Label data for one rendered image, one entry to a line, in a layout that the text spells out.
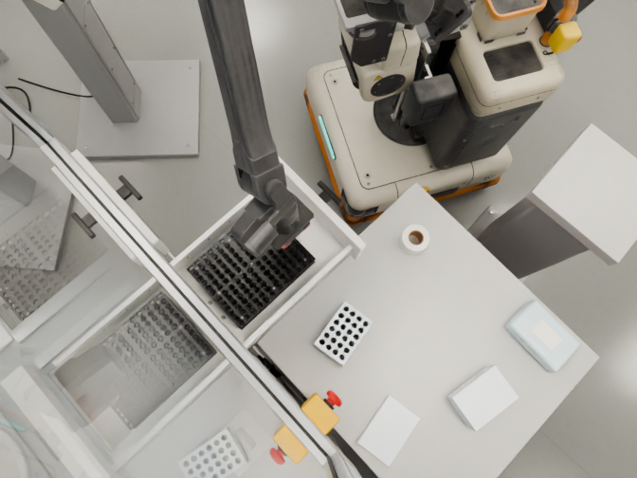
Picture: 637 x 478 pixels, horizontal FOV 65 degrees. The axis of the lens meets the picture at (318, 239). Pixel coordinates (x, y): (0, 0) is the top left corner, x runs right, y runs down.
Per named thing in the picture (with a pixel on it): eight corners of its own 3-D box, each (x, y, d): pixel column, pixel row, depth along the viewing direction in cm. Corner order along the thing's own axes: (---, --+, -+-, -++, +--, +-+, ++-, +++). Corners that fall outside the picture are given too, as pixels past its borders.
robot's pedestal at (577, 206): (489, 206, 212) (591, 118, 138) (545, 253, 207) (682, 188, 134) (445, 256, 205) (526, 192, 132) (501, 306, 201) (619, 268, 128)
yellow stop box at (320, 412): (317, 389, 110) (318, 391, 103) (339, 414, 108) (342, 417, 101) (300, 406, 109) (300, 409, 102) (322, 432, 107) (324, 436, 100)
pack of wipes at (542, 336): (501, 326, 123) (509, 324, 118) (527, 300, 125) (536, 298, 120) (548, 373, 120) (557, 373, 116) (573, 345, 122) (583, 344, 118)
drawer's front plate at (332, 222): (278, 172, 124) (276, 154, 114) (360, 255, 120) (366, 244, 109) (273, 176, 124) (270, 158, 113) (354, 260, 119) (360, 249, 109)
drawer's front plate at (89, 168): (95, 167, 123) (75, 148, 112) (171, 250, 118) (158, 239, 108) (88, 172, 122) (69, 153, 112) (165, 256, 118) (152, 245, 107)
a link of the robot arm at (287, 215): (303, 200, 88) (279, 180, 89) (277, 229, 87) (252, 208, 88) (304, 212, 95) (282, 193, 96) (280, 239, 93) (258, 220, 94)
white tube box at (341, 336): (343, 303, 123) (344, 301, 119) (372, 323, 122) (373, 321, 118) (313, 344, 120) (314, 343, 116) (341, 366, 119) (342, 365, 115)
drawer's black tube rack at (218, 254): (263, 211, 120) (262, 203, 114) (315, 265, 117) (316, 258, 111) (191, 274, 115) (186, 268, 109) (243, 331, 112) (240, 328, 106)
